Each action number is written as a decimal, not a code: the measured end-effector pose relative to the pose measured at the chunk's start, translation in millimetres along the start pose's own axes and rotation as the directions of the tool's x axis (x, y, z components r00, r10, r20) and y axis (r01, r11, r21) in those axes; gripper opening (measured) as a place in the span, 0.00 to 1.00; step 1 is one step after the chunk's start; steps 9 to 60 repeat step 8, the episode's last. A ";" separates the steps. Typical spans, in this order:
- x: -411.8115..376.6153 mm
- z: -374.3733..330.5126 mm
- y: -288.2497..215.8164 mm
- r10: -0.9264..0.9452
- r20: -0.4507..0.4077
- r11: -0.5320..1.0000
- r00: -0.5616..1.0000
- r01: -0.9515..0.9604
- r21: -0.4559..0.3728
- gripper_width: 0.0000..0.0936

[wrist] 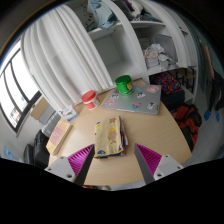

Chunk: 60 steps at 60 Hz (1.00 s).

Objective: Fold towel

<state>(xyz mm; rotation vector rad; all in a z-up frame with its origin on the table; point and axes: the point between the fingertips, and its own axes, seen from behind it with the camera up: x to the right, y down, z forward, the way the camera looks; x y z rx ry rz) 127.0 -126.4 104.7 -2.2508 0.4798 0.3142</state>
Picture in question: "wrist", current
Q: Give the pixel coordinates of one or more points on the white radiator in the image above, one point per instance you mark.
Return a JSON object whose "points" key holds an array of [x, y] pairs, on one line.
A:
{"points": [[50, 124]]}

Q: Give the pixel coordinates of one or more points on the cardboard box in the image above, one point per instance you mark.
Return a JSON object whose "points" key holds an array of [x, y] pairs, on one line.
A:
{"points": [[39, 108]]}

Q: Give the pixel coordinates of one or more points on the black-framed window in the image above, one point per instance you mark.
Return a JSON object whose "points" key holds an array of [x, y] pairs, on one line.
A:
{"points": [[16, 90]]}

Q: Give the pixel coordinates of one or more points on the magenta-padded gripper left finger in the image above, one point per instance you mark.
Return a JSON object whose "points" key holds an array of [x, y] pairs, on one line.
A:
{"points": [[71, 166]]}

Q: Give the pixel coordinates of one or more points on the red and black bag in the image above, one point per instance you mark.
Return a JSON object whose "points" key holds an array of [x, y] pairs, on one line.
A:
{"points": [[188, 123]]}

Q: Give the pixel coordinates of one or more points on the yellow patterned towel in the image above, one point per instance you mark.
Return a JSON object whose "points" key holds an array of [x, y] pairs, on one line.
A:
{"points": [[108, 138]]}

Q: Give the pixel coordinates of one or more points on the white curtain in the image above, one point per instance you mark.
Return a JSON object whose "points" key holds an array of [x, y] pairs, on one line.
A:
{"points": [[63, 53]]}

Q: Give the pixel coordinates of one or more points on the green jar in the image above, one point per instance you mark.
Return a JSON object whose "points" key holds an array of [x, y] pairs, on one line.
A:
{"points": [[124, 85]]}

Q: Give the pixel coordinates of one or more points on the small white and blue box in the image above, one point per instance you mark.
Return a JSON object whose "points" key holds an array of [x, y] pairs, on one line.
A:
{"points": [[70, 112]]}

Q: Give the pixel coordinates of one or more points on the white jar with red lid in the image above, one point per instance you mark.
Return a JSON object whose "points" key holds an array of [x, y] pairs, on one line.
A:
{"points": [[90, 100]]}

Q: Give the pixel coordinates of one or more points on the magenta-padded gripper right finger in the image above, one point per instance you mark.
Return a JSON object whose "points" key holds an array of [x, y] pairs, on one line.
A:
{"points": [[155, 165]]}

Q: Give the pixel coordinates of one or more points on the person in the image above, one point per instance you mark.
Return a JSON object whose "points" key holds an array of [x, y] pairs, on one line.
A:
{"points": [[215, 86]]}

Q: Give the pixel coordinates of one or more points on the grey laptop with stickers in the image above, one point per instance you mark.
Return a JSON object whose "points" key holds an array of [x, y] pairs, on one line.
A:
{"points": [[133, 103]]}

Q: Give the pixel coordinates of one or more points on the yellow and orange book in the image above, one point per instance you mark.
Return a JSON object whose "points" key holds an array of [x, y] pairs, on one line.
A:
{"points": [[58, 136]]}

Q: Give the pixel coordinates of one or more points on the white shelf unit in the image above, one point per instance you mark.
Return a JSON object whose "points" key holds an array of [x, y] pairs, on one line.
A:
{"points": [[146, 36]]}

